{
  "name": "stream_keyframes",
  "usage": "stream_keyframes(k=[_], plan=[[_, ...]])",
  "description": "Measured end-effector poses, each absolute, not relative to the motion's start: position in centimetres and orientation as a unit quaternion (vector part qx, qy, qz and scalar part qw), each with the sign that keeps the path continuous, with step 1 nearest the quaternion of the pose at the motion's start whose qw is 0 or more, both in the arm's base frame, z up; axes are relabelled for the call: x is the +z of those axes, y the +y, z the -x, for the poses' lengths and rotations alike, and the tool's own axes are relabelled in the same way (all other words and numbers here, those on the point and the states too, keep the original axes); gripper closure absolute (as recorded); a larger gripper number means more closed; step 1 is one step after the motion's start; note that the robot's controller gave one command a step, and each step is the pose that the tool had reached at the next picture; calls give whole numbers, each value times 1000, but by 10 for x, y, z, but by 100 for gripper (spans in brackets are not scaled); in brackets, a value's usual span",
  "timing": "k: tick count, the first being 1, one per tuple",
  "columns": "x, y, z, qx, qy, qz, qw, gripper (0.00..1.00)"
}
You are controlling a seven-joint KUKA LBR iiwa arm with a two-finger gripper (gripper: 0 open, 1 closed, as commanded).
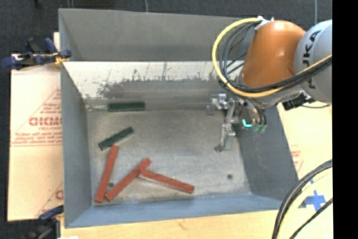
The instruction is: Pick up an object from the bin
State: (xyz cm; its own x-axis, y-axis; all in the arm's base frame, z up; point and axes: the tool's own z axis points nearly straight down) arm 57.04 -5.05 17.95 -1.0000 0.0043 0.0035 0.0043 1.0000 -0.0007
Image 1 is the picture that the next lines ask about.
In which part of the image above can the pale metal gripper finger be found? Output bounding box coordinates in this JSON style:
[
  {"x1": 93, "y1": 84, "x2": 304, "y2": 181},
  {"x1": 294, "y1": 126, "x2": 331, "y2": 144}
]
[
  {"x1": 214, "y1": 123, "x2": 232, "y2": 153},
  {"x1": 225, "y1": 131, "x2": 238, "y2": 149}
]

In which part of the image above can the grey metal bin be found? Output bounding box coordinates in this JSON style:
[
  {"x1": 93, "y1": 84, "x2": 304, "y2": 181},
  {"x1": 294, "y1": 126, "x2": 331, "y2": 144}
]
[{"x1": 58, "y1": 7, "x2": 299, "y2": 229}]

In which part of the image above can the red-brown flat block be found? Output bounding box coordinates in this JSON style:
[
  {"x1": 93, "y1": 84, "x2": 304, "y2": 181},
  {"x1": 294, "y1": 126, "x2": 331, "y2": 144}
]
[
  {"x1": 104, "y1": 157, "x2": 152, "y2": 202},
  {"x1": 138, "y1": 168, "x2": 195, "y2": 194},
  {"x1": 94, "y1": 144, "x2": 120, "y2": 204}
]

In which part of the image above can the dark green flat block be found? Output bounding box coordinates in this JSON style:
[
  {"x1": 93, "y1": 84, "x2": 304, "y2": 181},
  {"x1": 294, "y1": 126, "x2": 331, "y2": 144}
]
[
  {"x1": 97, "y1": 126, "x2": 135, "y2": 151},
  {"x1": 107, "y1": 102, "x2": 147, "y2": 113}
]

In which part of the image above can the brown cardboard board, red print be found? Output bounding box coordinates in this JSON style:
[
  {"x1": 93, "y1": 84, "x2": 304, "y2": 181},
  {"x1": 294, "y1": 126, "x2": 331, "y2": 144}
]
[{"x1": 7, "y1": 31, "x2": 333, "y2": 222}]

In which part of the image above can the black cylinder on white bracket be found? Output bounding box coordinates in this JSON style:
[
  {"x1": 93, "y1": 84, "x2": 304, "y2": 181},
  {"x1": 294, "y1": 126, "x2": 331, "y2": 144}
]
[{"x1": 281, "y1": 91, "x2": 315, "y2": 111}]

